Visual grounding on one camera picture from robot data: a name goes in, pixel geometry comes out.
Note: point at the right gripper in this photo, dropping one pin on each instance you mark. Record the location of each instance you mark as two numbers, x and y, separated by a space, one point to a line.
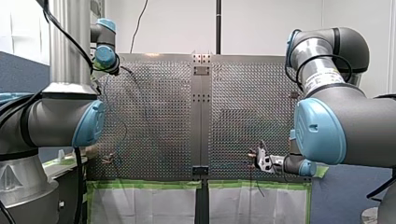
263 160

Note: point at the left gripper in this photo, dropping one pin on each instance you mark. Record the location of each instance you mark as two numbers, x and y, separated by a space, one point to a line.
125 69

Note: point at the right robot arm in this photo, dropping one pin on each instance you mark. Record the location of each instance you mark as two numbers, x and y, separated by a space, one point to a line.
358 124

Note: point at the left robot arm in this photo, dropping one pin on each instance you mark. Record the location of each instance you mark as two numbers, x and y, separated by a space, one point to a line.
53 121

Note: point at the connector holder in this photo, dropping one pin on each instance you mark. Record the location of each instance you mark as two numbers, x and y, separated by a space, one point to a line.
108 158

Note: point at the grey board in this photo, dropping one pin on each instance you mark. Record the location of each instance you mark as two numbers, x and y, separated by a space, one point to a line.
342 196

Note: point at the black pole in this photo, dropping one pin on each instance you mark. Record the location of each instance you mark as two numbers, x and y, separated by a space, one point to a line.
218 25

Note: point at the black cabinet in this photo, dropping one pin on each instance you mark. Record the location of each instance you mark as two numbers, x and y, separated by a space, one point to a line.
67 199

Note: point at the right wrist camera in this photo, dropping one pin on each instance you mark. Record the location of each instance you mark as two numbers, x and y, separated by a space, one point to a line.
277 161

